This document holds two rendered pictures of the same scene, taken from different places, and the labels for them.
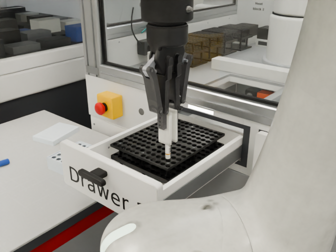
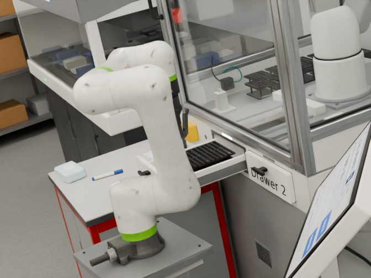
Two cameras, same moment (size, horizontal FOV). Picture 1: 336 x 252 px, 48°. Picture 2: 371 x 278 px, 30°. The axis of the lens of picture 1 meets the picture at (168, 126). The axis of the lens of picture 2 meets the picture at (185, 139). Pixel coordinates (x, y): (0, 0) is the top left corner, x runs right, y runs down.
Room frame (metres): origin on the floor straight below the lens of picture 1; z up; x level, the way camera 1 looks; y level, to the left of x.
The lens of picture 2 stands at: (-1.33, -1.20, 1.90)
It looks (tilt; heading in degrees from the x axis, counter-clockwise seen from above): 21 degrees down; 30
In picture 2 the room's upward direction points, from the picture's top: 12 degrees counter-clockwise
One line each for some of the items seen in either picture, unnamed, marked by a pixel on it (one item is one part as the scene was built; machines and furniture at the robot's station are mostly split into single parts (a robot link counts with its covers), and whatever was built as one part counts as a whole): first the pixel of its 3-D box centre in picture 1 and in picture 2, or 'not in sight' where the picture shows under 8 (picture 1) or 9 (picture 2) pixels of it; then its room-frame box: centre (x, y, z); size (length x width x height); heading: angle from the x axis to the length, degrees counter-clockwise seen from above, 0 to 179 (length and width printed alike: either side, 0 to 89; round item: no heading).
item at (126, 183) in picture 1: (107, 183); (153, 178); (0.66, 0.13, 0.87); 0.29 x 0.02 x 0.11; 50
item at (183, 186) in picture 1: (171, 150); (203, 163); (0.82, -0.01, 0.86); 0.40 x 0.26 x 0.06; 140
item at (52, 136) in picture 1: (56, 133); (159, 153); (1.13, 0.37, 0.77); 0.13 x 0.09 x 0.02; 153
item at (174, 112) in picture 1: (170, 124); not in sight; (0.69, -0.01, 0.99); 0.03 x 0.01 x 0.07; 50
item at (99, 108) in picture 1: (101, 108); not in sight; (1.08, 0.21, 0.88); 0.04 x 0.03 x 0.04; 50
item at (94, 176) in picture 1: (96, 175); (144, 173); (0.64, 0.14, 0.91); 0.07 x 0.04 x 0.01; 50
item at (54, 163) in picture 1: (74, 158); not in sight; (0.94, 0.27, 0.78); 0.12 x 0.08 x 0.04; 146
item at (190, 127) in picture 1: (169, 150); (200, 162); (0.82, 0.00, 0.87); 0.22 x 0.18 x 0.06; 140
